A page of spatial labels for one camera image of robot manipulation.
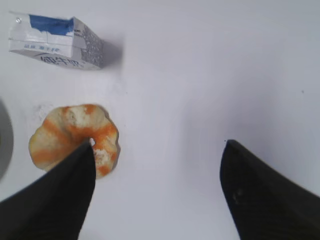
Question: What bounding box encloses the beige round plate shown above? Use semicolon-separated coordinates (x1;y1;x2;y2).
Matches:
0;99;14;179

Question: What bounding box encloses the white blue milk carton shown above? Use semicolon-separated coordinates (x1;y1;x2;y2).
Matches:
8;11;104;70

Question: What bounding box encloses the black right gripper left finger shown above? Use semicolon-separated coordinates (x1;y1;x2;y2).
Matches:
0;142;96;240

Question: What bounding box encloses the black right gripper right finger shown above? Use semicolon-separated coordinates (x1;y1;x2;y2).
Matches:
219;139;320;240

